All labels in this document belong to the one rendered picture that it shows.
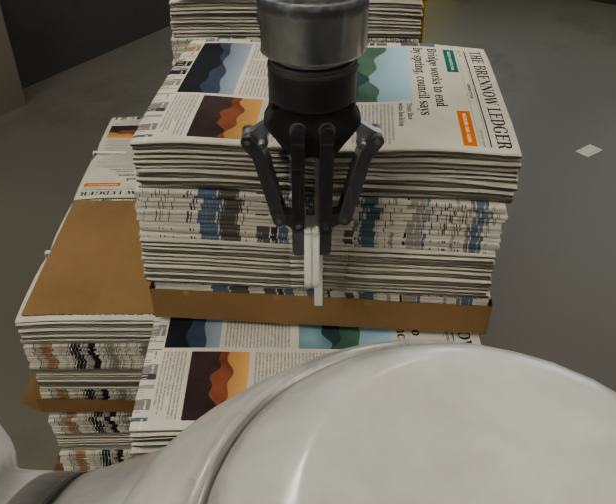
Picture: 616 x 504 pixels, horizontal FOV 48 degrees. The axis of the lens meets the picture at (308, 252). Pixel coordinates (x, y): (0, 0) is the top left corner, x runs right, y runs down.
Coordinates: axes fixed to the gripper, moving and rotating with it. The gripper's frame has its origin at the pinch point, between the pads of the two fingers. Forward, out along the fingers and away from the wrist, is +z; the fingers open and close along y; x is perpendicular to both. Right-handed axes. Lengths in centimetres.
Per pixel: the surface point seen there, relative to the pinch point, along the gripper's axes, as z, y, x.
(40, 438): 95, 65, -53
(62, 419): 60, 45, -29
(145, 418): 13.2, 16.7, 9.9
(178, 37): -5, 19, -47
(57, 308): 35, 42, -32
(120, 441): 67, 36, -30
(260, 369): 13.0, 5.5, 3.5
